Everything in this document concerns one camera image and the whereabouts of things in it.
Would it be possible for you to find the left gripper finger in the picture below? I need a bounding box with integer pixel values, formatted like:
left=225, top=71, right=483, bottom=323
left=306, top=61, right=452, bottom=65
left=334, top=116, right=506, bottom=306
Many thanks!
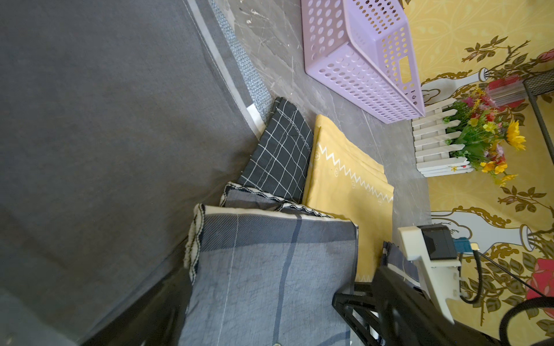
left=84, top=268, right=192, bottom=345

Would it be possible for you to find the yellow pillowcase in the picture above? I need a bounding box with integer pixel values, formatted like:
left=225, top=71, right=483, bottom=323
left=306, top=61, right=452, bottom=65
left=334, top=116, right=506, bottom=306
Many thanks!
left=302, top=115, right=394, bottom=283

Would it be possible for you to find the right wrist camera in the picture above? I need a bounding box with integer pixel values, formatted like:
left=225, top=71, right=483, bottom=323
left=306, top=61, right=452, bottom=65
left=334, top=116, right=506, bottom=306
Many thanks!
left=396, top=224, right=483, bottom=323

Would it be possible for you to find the purple plastic basket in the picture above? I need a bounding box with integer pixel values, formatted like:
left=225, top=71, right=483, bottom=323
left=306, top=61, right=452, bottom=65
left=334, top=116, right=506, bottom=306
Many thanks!
left=301, top=0, right=425, bottom=124

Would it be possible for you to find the black grid pillowcase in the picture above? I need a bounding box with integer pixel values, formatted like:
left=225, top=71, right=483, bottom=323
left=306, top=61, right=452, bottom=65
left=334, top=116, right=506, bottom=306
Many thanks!
left=237, top=97, right=313, bottom=203

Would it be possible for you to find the flower pot white fence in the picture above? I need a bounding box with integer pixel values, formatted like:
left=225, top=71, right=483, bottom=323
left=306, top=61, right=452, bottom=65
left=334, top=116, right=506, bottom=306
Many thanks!
left=410, top=84, right=527, bottom=187

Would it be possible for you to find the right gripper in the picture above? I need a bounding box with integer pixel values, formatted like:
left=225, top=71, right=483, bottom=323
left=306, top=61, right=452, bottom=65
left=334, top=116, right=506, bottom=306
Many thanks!
left=332, top=267, right=500, bottom=346

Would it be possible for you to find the grey plaid pillowcase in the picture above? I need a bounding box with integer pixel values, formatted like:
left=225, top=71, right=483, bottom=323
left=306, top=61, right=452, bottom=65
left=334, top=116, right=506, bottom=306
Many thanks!
left=179, top=183, right=358, bottom=345

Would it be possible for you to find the black wire mesh shelf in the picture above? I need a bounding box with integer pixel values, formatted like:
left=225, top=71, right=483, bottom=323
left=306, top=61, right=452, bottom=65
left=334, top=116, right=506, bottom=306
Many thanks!
left=522, top=68, right=554, bottom=165

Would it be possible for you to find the blue striped pillowcase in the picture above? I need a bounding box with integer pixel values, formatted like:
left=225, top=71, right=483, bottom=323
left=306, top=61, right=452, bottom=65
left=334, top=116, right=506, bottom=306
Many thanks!
left=380, top=242, right=421, bottom=288

